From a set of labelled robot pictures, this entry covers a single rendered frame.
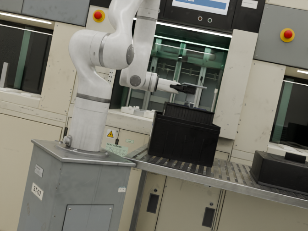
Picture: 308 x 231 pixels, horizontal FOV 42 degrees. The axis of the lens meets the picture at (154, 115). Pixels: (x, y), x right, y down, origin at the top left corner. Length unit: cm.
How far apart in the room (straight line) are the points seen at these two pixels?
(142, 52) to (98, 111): 43
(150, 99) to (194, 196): 109
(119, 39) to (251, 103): 92
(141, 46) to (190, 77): 129
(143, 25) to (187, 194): 89
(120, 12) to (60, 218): 72
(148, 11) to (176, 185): 90
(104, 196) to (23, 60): 161
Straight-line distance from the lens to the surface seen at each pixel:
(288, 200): 150
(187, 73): 297
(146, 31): 174
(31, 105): 229
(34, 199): 147
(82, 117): 138
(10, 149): 235
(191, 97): 178
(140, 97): 300
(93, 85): 138
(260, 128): 208
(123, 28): 141
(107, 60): 137
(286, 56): 210
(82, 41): 141
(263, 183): 158
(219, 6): 212
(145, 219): 217
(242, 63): 203
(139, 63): 167
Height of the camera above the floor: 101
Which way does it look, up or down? 3 degrees down
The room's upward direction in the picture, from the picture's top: 12 degrees clockwise
